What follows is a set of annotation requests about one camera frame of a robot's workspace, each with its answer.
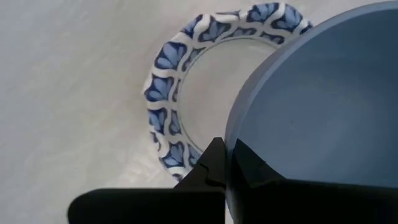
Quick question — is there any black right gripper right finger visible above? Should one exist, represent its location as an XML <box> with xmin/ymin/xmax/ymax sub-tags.
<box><xmin>228</xmin><ymin>138</ymin><xmax>398</xmax><ymax>224</ymax></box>

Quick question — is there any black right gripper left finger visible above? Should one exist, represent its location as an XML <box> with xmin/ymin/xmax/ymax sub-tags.
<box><xmin>67</xmin><ymin>136</ymin><xmax>226</xmax><ymax>224</ymax></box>

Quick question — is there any blue white patterned bowl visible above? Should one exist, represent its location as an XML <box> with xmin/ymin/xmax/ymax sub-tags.
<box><xmin>142</xmin><ymin>2</ymin><xmax>314</xmax><ymax>183</ymax></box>

